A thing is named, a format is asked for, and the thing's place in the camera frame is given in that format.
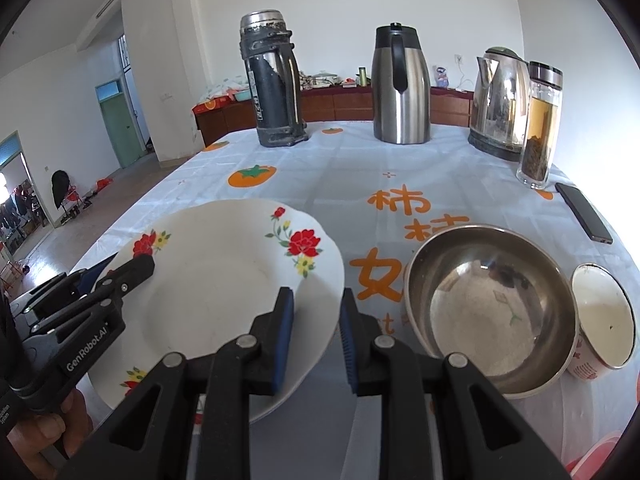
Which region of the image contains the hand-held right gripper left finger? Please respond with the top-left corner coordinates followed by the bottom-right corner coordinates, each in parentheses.
top-left (55, 286), bottom-right (296, 480)

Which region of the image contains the black smartphone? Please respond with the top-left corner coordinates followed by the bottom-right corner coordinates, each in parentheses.
top-left (554, 182), bottom-right (614, 245)

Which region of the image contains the black steel thermos flask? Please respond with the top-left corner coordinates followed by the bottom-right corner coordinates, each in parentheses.
top-left (239, 9), bottom-right (309, 149)

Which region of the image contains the green door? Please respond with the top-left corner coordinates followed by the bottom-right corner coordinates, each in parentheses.
top-left (95, 80), bottom-right (142, 170)

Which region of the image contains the white printed plastic bag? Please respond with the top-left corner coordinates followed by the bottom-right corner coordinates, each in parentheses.
top-left (202, 77), bottom-right (251, 98)

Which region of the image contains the stainless steel bowl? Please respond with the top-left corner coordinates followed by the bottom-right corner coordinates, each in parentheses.
top-left (402, 224), bottom-right (581, 401)

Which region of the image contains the white persimmon print tablecloth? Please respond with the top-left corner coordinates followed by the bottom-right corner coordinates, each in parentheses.
top-left (65, 121), bottom-right (632, 480)

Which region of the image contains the stainless steel carafe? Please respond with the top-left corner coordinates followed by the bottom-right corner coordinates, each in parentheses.
top-left (371, 23), bottom-right (432, 145)

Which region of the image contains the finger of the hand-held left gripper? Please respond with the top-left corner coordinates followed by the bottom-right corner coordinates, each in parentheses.
top-left (10, 253), bottom-right (118, 321)
top-left (22, 253), bottom-right (156, 336)

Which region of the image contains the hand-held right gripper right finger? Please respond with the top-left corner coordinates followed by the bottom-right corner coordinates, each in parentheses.
top-left (340, 287), bottom-right (573, 480)

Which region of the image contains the brown wooden sideboard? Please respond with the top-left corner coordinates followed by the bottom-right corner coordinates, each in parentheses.
top-left (193, 85), bottom-right (476, 148)

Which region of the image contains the orange box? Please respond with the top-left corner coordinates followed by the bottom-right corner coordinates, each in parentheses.
top-left (194, 97), bottom-right (233, 113)

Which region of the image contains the white plate with red roses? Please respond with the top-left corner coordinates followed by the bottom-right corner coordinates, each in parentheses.
top-left (85, 199), bottom-right (346, 425)

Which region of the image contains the white enamel cup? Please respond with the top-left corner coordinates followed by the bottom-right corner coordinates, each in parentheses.
top-left (565, 263), bottom-right (637, 383)

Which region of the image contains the stainless steel electric kettle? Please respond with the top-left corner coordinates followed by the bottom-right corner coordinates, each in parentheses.
top-left (468, 46), bottom-right (531, 163)

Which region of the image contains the person's left hand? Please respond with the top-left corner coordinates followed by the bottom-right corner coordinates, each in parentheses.
top-left (0, 389), bottom-right (93, 480)

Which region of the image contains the glass tea bottle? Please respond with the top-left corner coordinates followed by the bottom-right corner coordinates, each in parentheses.
top-left (516, 61), bottom-right (564, 190)

